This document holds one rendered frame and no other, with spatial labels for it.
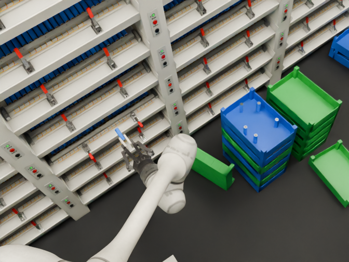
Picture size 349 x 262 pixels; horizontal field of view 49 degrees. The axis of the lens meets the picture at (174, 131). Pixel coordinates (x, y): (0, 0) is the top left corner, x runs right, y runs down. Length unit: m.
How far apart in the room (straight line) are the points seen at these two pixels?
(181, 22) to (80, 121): 0.59
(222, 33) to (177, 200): 0.84
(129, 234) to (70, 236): 1.12
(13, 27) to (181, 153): 0.64
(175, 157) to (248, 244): 0.91
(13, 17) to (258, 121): 1.16
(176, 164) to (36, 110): 0.58
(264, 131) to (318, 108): 0.34
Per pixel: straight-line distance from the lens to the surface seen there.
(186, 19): 1.63
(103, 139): 1.82
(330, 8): 2.53
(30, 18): 1.25
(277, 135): 1.84
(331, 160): 2.28
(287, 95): 2.07
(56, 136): 1.67
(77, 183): 1.98
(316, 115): 2.02
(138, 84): 1.69
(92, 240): 2.19
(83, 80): 1.52
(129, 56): 1.54
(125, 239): 1.13
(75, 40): 1.39
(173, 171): 1.24
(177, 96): 1.87
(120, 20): 1.41
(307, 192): 2.18
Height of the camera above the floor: 2.00
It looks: 59 degrees down
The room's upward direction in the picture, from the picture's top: 15 degrees counter-clockwise
